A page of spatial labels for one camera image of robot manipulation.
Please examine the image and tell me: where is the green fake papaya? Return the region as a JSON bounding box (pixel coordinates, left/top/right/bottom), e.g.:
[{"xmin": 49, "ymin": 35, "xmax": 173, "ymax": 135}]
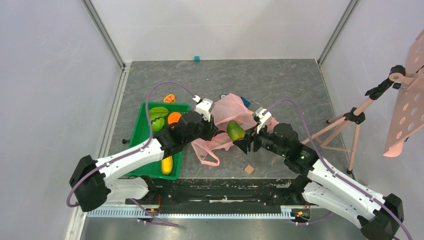
[{"xmin": 226, "ymin": 120, "xmax": 246, "ymax": 142}]

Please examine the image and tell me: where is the pink plastic bag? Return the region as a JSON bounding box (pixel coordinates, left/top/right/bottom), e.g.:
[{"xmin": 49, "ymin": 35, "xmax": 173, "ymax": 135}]
[{"xmin": 191, "ymin": 93, "xmax": 257, "ymax": 167}]

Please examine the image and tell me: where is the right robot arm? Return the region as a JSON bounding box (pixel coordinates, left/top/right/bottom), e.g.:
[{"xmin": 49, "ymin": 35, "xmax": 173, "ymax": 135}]
[{"xmin": 226, "ymin": 121, "xmax": 404, "ymax": 240}]

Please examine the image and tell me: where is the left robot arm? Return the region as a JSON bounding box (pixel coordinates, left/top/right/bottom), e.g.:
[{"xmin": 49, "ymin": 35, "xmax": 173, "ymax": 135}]
[{"xmin": 66, "ymin": 110, "xmax": 218, "ymax": 212}]

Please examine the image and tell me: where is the orange fake fruit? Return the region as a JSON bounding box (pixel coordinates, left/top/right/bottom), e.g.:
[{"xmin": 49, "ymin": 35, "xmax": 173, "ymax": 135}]
[{"xmin": 167, "ymin": 112, "xmax": 183, "ymax": 125}]

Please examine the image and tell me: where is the green fake round fruit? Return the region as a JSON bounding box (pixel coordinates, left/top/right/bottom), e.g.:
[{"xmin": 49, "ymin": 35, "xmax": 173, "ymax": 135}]
[{"xmin": 151, "ymin": 117, "xmax": 166, "ymax": 133}]

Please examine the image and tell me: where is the yellow fake fruit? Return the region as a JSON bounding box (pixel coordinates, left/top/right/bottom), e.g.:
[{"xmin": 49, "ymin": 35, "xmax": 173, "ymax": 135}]
[{"xmin": 161, "ymin": 156, "xmax": 174, "ymax": 175}]

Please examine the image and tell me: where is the green fake starfruit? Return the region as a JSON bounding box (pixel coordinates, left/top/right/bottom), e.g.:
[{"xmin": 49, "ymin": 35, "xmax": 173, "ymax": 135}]
[{"xmin": 148, "ymin": 106, "xmax": 169, "ymax": 119}]

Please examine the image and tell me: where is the small brown wooden block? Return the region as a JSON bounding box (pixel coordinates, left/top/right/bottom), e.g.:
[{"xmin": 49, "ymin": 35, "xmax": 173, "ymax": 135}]
[{"xmin": 244, "ymin": 165, "xmax": 255, "ymax": 175}]

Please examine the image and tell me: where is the blue lego brick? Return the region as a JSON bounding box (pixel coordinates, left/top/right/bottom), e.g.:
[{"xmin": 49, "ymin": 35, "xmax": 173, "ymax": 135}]
[{"xmin": 240, "ymin": 97, "xmax": 251, "ymax": 108}]

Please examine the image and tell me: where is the orange flower toy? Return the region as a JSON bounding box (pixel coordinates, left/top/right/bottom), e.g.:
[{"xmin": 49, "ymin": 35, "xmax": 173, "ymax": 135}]
[{"xmin": 163, "ymin": 94, "xmax": 177, "ymax": 104}]

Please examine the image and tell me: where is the green plastic tray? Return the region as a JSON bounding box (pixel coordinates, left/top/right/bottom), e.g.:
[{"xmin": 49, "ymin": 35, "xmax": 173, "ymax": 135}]
[{"xmin": 127, "ymin": 101, "xmax": 191, "ymax": 181}]

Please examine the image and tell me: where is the pink tripod stand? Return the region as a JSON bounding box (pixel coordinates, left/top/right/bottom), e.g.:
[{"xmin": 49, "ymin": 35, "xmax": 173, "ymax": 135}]
[{"xmin": 311, "ymin": 65, "xmax": 406, "ymax": 175}]

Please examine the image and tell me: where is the pink perforated board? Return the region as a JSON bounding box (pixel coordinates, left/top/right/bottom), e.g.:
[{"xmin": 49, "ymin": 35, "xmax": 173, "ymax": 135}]
[{"xmin": 383, "ymin": 32, "xmax": 424, "ymax": 158}]

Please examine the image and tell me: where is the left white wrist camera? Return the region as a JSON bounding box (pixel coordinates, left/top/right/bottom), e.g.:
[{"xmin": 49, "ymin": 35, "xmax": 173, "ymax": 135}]
[{"xmin": 193, "ymin": 95, "xmax": 214, "ymax": 122}]

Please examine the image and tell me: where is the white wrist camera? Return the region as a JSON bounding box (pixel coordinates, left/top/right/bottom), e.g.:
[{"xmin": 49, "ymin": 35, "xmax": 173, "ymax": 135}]
[
  {"xmin": 193, "ymin": 95, "xmax": 214, "ymax": 122},
  {"xmin": 252, "ymin": 107, "xmax": 272, "ymax": 134}
]

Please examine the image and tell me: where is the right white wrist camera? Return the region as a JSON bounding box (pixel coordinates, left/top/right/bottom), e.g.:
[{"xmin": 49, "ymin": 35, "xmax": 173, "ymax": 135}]
[{"xmin": 252, "ymin": 107, "xmax": 272, "ymax": 134}]

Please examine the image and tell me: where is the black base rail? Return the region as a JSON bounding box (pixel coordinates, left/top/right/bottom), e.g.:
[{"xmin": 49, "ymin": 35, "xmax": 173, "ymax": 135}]
[{"xmin": 137, "ymin": 176, "xmax": 311, "ymax": 206}]

